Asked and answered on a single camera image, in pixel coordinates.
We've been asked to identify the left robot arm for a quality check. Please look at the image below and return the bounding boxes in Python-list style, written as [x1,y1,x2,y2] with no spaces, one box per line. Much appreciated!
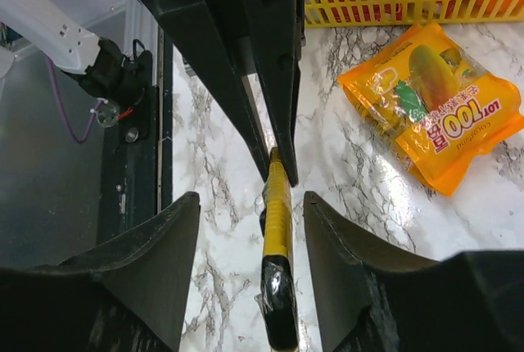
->
[1,0,305,185]

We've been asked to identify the yellow utility knife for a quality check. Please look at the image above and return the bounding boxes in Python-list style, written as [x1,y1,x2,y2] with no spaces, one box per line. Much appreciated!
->
[255,147,299,351]

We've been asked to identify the orange mango candy bag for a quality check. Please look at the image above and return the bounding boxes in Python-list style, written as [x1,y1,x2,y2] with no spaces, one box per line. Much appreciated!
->
[338,23,523,196]

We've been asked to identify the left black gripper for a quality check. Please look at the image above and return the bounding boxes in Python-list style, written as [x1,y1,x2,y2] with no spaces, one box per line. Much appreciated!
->
[140,0,305,186]

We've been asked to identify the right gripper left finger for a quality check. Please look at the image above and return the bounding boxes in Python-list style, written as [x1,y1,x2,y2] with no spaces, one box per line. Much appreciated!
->
[1,192,200,351]

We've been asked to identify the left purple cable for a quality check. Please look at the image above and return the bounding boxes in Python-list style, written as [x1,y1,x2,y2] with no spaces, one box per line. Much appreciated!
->
[44,56,103,145]

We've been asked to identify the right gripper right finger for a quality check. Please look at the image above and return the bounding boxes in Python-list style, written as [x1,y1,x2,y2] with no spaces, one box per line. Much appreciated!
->
[304,192,523,351]

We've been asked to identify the aluminium rail frame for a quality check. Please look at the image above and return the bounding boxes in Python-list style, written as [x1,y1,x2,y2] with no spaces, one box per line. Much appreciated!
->
[124,0,159,223]

